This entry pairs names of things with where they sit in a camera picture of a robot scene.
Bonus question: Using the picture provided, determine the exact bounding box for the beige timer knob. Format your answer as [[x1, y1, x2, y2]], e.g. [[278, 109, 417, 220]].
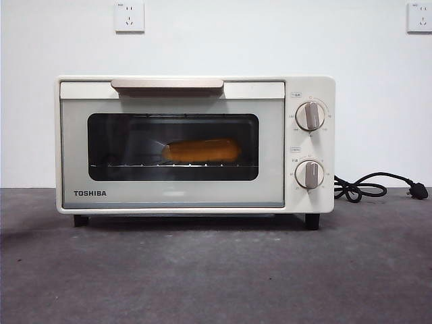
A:
[[294, 160, 324, 190]]

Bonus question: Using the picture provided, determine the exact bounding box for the white wall socket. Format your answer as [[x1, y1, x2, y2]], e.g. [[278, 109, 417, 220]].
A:
[[115, 2, 146, 34], [406, 2, 432, 34]]

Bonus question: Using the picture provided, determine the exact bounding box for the cream Toshiba toaster oven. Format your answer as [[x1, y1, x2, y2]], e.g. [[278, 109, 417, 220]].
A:
[[53, 75, 335, 217]]

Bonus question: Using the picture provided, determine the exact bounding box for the beige temperature knob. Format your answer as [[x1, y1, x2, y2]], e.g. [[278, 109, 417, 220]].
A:
[[295, 101, 323, 132]]

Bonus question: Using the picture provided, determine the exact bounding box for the oven door with glass window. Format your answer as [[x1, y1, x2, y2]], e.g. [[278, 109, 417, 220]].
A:
[[59, 78, 286, 209]]

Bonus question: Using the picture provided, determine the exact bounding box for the black power cable with plug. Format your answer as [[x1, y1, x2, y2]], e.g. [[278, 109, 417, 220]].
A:
[[333, 172, 429, 203]]

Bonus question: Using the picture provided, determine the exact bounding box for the wire oven rack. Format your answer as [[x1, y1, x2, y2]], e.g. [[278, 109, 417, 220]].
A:
[[90, 162, 253, 169]]

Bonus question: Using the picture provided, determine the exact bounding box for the yellow corn cob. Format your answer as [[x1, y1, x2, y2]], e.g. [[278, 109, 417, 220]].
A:
[[161, 136, 242, 163]]

